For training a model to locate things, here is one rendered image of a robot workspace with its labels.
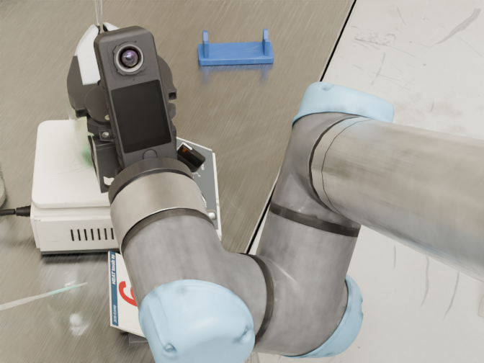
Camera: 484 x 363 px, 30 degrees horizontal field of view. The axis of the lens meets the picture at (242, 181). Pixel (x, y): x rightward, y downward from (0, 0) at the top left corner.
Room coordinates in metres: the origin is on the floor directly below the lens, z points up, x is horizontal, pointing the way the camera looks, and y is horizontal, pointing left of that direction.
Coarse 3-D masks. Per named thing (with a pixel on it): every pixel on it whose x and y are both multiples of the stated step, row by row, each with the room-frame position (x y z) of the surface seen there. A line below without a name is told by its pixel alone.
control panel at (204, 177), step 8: (176, 144) 0.70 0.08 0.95; (192, 144) 0.71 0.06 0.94; (200, 152) 0.70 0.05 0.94; (208, 152) 0.71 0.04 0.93; (208, 160) 0.70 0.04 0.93; (200, 168) 0.68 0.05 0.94; (208, 168) 0.68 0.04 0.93; (200, 176) 0.66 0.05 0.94; (208, 176) 0.67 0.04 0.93; (200, 184) 0.65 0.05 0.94; (208, 184) 0.66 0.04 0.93; (208, 192) 0.65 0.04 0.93; (208, 200) 0.63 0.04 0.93; (208, 208) 0.62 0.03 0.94; (216, 208) 0.63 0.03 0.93; (216, 224) 0.60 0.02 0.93
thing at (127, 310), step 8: (120, 256) 0.55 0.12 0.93; (120, 264) 0.54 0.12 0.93; (120, 272) 0.53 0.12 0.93; (120, 280) 0.52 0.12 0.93; (128, 280) 0.53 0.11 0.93; (120, 288) 0.51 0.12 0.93; (128, 288) 0.52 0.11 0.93; (120, 296) 0.50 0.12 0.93; (128, 296) 0.51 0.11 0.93; (120, 304) 0.49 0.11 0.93; (128, 304) 0.50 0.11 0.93; (120, 312) 0.48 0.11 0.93; (128, 312) 0.49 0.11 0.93; (136, 312) 0.49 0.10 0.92; (120, 320) 0.47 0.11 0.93; (128, 320) 0.48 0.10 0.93; (136, 320) 0.48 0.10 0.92; (136, 328) 0.47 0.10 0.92
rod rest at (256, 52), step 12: (204, 36) 0.91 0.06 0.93; (264, 36) 0.92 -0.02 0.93; (204, 48) 0.90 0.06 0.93; (216, 48) 0.92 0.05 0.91; (228, 48) 0.92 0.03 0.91; (240, 48) 0.92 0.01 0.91; (252, 48) 0.92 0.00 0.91; (264, 48) 0.91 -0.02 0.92; (204, 60) 0.89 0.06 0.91; (216, 60) 0.89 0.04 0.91; (228, 60) 0.90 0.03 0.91; (240, 60) 0.90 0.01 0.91; (252, 60) 0.90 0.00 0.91; (264, 60) 0.90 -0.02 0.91
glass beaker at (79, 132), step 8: (72, 112) 0.65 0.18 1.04; (72, 120) 0.63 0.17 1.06; (80, 120) 0.62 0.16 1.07; (72, 128) 0.63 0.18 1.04; (80, 128) 0.62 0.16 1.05; (72, 136) 0.64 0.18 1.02; (80, 136) 0.62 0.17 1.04; (80, 144) 0.62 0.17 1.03; (88, 144) 0.62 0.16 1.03; (80, 152) 0.62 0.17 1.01; (88, 152) 0.62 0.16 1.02; (80, 160) 0.63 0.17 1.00; (88, 160) 0.62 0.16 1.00; (88, 168) 0.62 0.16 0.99
